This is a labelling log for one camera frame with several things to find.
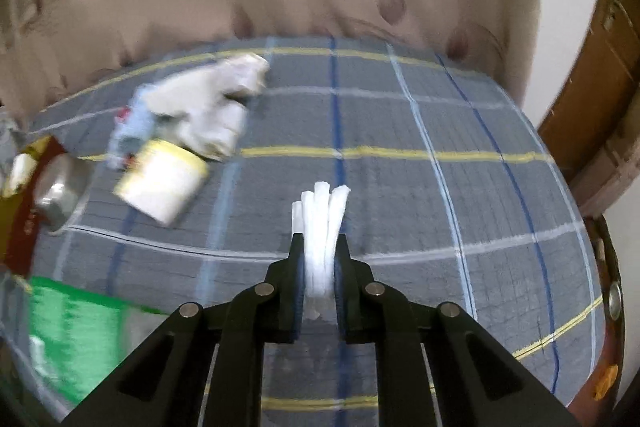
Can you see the light blue cloth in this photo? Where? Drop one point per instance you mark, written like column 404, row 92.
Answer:
column 131, row 134

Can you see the stainless steel bowl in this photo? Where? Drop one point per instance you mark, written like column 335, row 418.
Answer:
column 60, row 192

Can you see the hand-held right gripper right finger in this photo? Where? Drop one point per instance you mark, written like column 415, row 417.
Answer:
column 341, row 279

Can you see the green plastic bag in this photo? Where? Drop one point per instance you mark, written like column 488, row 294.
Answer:
column 75, row 337

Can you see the cream cloth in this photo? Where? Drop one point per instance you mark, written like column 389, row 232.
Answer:
column 210, row 107

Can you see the dark red box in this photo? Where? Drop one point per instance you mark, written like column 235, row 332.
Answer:
column 22, row 227

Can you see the white cloth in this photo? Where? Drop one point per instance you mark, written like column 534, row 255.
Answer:
column 320, row 227

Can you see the brown wooden door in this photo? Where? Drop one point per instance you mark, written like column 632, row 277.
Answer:
column 600, row 97

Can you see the yellow white round canister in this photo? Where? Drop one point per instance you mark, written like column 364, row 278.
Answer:
column 160, row 182

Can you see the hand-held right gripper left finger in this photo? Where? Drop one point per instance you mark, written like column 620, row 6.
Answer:
column 299, row 279

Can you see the dark red bed frame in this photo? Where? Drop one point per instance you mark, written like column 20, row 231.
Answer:
column 607, row 357

